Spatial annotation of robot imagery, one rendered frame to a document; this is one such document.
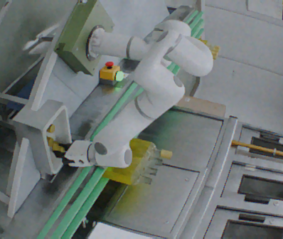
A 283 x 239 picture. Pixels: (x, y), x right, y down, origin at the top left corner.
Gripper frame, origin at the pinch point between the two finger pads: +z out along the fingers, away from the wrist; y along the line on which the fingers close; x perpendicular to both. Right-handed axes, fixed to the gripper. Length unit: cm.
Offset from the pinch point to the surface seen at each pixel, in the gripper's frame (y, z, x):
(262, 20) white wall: 605, -22, -162
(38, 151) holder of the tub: -8.4, 3.5, 5.9
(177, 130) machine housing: 69, -14, -41
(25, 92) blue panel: 34, 45, 7
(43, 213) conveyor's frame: -25.1, 0.9, -11.3
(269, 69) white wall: 602, -17, -278
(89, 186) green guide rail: -0.9, -7.2, -16.0
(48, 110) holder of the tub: 2.6, 0.2, 16.2
